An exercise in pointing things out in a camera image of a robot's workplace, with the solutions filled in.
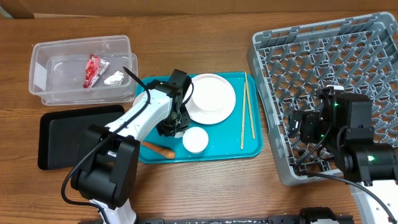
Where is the clear plastic waste bin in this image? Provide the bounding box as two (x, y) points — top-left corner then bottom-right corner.
(29, 35), (138, 105)

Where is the large white plate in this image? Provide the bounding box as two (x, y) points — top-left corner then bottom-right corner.
(184, 73), (236, 124)

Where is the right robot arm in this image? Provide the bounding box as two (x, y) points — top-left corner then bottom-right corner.
(288, 85), (397, 223)

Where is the grey dishwasher rack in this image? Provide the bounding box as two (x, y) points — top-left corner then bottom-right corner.
(247, 12), (397, 186)

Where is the teal serving tray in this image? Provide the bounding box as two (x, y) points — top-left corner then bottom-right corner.
(139, 72), (263, 164)

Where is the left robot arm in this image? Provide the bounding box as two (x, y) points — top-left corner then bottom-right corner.
(61, 68), (193, 223)

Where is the orange carrot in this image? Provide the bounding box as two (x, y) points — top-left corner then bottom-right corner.
(141, 141), (175, 159)

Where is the left wooden chopstick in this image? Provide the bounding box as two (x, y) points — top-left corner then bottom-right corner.
(240, 82), (246, 150)

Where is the wooden chopstick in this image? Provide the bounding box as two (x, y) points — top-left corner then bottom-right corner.
(244, 72), (256, 139)
(240, 82), (246, 150)

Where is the red foil snack wrapper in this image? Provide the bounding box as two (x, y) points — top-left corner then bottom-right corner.
(83, 54), (109, 88)

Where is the small white cup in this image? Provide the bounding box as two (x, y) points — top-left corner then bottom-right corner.
(182, 127), (209, 154)

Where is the black plastic tray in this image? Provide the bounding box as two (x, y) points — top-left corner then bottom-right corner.
(37, 105), (124, 170)

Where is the right wooden chopstick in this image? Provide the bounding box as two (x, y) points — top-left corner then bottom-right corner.
(244, 72), (256, 139)

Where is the small white bowl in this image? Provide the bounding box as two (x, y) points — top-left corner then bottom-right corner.
(193, 78), (226, 112)

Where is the white tissue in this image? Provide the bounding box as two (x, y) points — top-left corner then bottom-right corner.
(104, 71), (124, 86)

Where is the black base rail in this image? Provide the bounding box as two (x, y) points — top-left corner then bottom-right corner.
(137, 207), (354, 224)

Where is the white bowl with rice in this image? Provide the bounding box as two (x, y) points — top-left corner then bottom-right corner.
(132, 92), (146, 106)

